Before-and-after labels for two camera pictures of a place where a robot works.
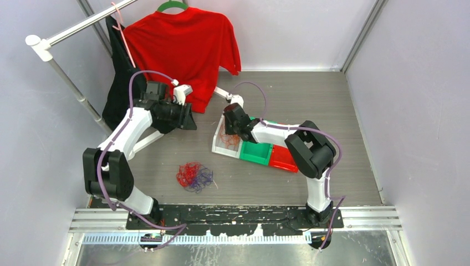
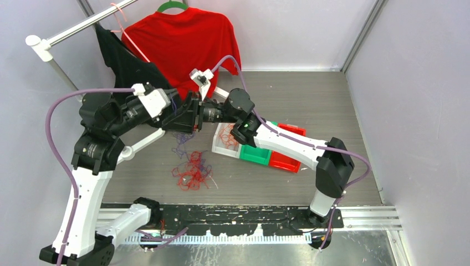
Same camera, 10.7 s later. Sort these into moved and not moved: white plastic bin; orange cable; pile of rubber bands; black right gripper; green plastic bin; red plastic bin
Moved: black right gripper; pile of rubber bands
Not moved: red plastic bin; green plastic bin; white plastic bin; orange cable
